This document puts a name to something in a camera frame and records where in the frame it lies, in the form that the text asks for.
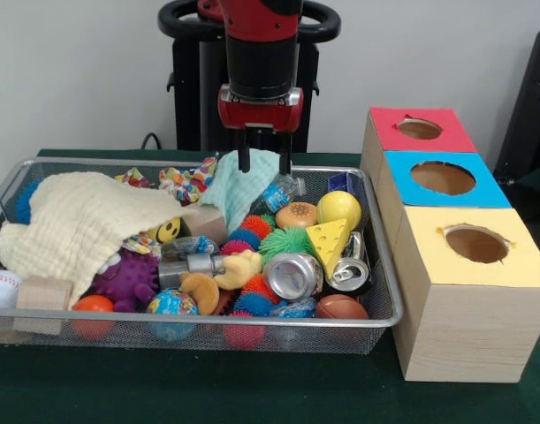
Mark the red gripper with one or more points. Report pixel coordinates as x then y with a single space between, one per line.
260 115

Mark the light blue waffle cloth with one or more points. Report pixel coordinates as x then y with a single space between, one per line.
232 196

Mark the yellow plush toy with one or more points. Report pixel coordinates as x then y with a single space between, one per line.
238 269

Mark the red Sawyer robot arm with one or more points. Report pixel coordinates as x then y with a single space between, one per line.
260 57

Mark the silver mesh bin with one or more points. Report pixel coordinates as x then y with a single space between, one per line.
340 340

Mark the wooden box with three holes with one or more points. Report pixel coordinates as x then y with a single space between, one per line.
464 327

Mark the toy hamburger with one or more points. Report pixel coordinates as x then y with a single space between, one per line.
296 215

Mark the green spiky ball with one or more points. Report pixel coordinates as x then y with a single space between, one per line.
283 243

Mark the yellow ball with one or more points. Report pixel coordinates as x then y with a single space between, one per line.
338 209

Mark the yellow cheese wedge toy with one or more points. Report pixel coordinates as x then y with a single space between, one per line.
327 243

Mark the crushed silver can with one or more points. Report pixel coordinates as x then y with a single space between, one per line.
291 276

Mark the brown toy football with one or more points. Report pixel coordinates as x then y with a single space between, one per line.
340 307

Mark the globe print ball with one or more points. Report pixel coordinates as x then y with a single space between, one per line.
172 304

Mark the cream waffle cloth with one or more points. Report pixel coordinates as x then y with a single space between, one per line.
84 221

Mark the black upright panel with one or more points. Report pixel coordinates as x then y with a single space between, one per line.
530 110

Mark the white baseball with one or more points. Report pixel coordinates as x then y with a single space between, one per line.
2 289

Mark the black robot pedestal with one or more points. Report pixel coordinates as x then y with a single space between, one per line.
185 88

